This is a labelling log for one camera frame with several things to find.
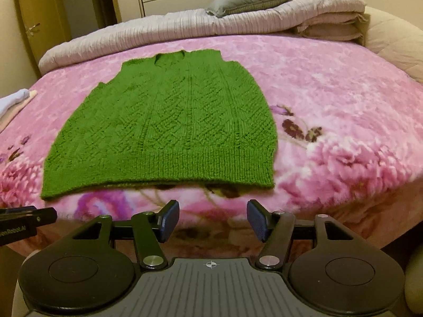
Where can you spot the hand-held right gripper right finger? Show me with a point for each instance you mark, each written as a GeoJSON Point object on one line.
{"type": "Point", "coordinates": [257, 221]}

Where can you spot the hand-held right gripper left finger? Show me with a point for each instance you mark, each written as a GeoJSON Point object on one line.
{"type": "Point", "coordinates": [169, 221]}

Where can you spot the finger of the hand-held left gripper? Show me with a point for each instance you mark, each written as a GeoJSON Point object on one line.
{"type": "Point", "coordinates": [36, 217]}

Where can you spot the green knitted vest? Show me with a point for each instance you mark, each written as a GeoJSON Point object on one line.
{"type": "Point", "coordinates": [165, 122]}

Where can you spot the beige cloth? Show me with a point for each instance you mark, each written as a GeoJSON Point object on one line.
{"type": "Point", "coordinates": [19, 114]}

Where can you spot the pink floral blanket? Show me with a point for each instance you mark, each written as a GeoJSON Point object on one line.
{"type": "Point", "coordinates": [330, 89]}

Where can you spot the white striped folded duvet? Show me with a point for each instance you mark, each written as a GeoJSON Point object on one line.
{"type": "Point", "coordinates": [165, 29]}

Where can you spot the beige pillow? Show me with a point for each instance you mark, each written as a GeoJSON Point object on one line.
{"type": "Point", "coordinates": [330, 33]}
{"type": "Point", "coordinates": [330, 19]}

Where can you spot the wooden door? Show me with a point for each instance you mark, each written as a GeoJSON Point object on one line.
{"type": "Point", "coordinates": [43, 0]}

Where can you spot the grey cushion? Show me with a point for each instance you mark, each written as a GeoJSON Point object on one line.
{"type": "Point", "coordinates": [248, 1]}

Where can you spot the cream quilted bolster cushion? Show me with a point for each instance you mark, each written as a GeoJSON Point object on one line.
{"type": "Point", "coordinates": [396, 39]}

